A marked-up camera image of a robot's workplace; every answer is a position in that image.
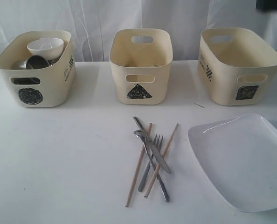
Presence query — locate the white square plate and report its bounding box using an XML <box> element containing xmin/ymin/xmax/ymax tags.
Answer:
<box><xmin>187</xmin><ymin>113</ymin><xmax>277</xmax><ymax>212</ymax></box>

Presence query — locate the stainless steel mug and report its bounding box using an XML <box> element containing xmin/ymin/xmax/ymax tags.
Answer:
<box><xmin>11</xmin><ymin>55</ymin><xmax>50</xmax><ymax>70</ymax></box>
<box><xmin>48</xmin><ymin>56</ymin><xmax>61</xmax><ymax>66</ymax></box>

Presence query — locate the stainless steel spoon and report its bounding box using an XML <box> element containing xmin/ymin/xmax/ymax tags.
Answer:
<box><xmin>133</xmin><ymin>129</ymin><xmax>171</xmax><ymax>203</ymax></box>

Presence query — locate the wooden chopstick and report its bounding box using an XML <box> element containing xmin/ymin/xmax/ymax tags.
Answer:
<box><xmin>144</xmin><ymin>123</ymin><xmax>179</xmax><ymax>199</ymax></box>
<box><xmin>125</xmin><ymin>123</ymin><xmax>152</xmax><ymax>208</ymax></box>

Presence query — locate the cream bin with black circle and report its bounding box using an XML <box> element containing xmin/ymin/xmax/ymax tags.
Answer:
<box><xmin>0</xmin><ymin>30</ymin><xmax>76</xmax><ymax>108</ymax></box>

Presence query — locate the stainless steel knife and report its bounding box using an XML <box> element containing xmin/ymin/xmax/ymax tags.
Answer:
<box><xmin>133</xmin><ymin>116</ymin><xmax>171</xmax><ymax>174</ymax></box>

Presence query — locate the cream bin with black triangle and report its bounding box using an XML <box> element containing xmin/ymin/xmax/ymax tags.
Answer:
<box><xmin>109</xmin><ymin>28</ymin><xmax>173</xmax><ymax>105</ymax></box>

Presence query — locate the stainless steel fork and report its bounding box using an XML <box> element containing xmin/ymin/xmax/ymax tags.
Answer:
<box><xmin>138</xmin><ymin>134</ymin><xmax>163</xmax><ymax>192</ymax></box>

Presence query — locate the white ceramic bowl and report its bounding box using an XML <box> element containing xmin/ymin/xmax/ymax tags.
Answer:
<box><xmin>27</xmin><ymin>38</ymin><xmax>64</xmax><ymax>60</ymax></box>

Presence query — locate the stainless steel bowl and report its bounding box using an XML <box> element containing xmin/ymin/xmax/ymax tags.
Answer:
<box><xmin>11</xmin><ymin>77</ymin><xmax>41</xmax><ymax>85</ymax></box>

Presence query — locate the cream bin with black square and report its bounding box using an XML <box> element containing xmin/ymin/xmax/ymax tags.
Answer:
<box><xmin>198</xmin><ymin>28</ymin><xmax>277</xmax><ymax>106</ymax></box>

